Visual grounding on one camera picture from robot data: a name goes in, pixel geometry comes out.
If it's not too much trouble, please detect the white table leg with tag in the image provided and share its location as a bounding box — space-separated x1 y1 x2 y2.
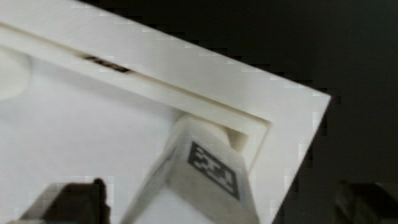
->
121 115 260 224

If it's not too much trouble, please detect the white square table top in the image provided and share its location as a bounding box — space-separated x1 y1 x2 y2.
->
0 22 274 224

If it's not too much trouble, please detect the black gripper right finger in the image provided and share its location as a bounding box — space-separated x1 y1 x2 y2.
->
333 182 398 224

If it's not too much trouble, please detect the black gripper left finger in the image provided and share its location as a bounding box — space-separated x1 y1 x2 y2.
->
20 178 111 224

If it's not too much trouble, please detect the white U-shaped obstacle fence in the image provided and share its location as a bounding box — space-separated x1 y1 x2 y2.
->
0 0 331 224

